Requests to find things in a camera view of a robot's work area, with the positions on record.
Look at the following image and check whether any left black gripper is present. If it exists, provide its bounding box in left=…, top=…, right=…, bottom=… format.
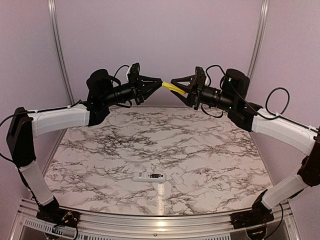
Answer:
left=100, top=72, right=162, bottom=107

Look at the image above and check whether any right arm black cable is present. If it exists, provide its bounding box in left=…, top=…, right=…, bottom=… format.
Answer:
left=265, top=86, right=291, bottom=118

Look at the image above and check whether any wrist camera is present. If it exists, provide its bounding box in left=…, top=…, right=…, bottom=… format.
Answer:
left=126, top=62, right=140, bottom=76
left=204, top=71, right=212, bottom=86

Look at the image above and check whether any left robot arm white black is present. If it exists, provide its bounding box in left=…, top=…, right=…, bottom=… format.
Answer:
left=6, top=63, right=162, bottom=223

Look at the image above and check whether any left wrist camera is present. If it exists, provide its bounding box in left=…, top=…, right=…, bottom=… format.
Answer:
left=126, top=62, right=140, bottom=76

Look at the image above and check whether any white remote control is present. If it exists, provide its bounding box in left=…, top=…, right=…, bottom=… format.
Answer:
left=132, top=172, right=167, bottom=183

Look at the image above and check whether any left aluminium frame post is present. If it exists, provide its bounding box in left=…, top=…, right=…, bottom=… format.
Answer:
left=47, top=0, right=75, bottom=104

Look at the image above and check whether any aluminium frame post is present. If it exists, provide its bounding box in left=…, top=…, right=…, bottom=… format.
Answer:
left=247, top=0, right=270, bottom=79
left=47, top=0, right=75, bottom=104

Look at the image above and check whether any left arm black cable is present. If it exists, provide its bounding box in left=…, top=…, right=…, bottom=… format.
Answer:
left=113, top=64, right=131, bottom=78

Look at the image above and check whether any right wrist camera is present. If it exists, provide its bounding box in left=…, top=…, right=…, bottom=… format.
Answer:
left=204, top=71, right=212, bottom=86

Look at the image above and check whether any right aluminium frame post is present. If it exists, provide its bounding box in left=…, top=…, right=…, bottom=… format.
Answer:
left=247, top=0, right=270, bottom=79

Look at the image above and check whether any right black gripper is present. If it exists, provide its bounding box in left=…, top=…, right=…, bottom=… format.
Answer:
left=171, top=74, right=237, bottom=112

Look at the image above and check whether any white battery compartment cover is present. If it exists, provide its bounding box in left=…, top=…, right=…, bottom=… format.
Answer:
left=171, top=173, right=183, bottom=185

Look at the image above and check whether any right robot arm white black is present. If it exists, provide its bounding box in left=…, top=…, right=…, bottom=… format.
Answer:
left=171, top=66, right=320, bottom=229

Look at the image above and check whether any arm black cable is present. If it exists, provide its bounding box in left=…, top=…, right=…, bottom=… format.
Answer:
left=265, top=86, right=291, bottom=118
left=113, top=64, right=131, bottom=78

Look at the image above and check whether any yellow handled screwdriver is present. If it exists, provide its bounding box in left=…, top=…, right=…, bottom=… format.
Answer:
left=161, top=81, right=186, bottom=95

